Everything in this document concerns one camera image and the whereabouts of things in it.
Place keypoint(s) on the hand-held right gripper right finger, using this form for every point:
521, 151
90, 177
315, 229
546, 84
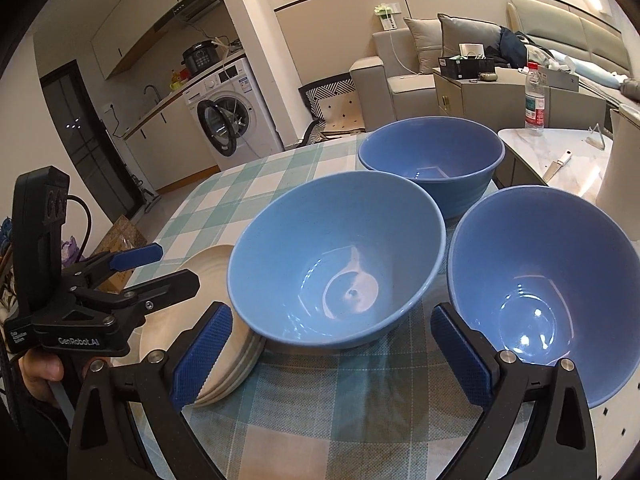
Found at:
460, 355

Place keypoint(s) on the marble coffee table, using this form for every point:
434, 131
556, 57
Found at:
570, 170

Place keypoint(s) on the grey cushion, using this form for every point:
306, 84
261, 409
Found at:
425, 47
470, 35

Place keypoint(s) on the kitchen knife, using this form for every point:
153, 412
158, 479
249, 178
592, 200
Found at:
555, 167

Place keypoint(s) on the small cream plate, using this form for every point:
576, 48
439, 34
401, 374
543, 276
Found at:
210, 262

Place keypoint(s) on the blue bowl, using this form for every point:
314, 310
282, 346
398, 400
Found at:
400, 150
300, 240
550, 240

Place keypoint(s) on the dark blue clothing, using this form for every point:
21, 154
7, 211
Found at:
512, 47

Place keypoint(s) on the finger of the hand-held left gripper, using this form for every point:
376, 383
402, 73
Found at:
175, 282
135, 256

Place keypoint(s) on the kitchen counter cabinet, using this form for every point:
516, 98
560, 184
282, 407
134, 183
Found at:
170, 145

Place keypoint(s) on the purple bag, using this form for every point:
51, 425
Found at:
70, 250

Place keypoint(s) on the clear water bottle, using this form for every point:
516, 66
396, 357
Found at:
534, 105

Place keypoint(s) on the checkered tablecloth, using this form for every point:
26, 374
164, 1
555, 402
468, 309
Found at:
320, 410

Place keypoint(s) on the black storage box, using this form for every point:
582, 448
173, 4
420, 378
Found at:
465, 67

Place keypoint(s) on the clear triangular stand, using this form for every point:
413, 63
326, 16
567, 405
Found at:
597, 137

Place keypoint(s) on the cardboard box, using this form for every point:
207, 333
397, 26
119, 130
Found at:
117, 232

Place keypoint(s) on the floor mop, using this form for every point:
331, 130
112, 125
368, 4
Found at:
145, 192

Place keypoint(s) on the range hood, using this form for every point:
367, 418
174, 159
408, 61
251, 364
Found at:
195, 7

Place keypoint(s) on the upper kitchen cabinet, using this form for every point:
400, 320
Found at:
150, 25

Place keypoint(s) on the dark glass door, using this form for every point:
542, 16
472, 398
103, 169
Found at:
85, 130

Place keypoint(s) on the person's left forearm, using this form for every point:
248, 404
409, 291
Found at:
30, 440

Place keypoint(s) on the grey sofa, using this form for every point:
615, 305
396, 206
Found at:
380, 95

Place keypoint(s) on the white washing machine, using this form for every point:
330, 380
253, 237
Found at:
250, 110

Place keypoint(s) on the yellow bottle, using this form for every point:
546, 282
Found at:
175, 80

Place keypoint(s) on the wall socket panel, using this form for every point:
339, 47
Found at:
387, 16

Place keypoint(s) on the light blue pillow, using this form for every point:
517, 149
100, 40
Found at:
595, 70

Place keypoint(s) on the upholstered bed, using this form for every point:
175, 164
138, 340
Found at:
575, 25

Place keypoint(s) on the kitchen faucet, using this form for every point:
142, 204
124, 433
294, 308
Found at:
151, 94

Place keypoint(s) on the black white patterned rug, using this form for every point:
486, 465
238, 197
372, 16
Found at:
622, 425
332, 105

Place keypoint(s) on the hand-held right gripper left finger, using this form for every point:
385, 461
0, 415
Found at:
202, 355

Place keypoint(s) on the black pressure cooker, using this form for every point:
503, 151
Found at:
200, 60

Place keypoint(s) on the grey flat box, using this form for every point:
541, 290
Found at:
560, 80

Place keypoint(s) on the grey side cabinet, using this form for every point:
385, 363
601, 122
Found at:
480, 100

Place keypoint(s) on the person's left hand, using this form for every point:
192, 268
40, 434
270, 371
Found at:
40, 370

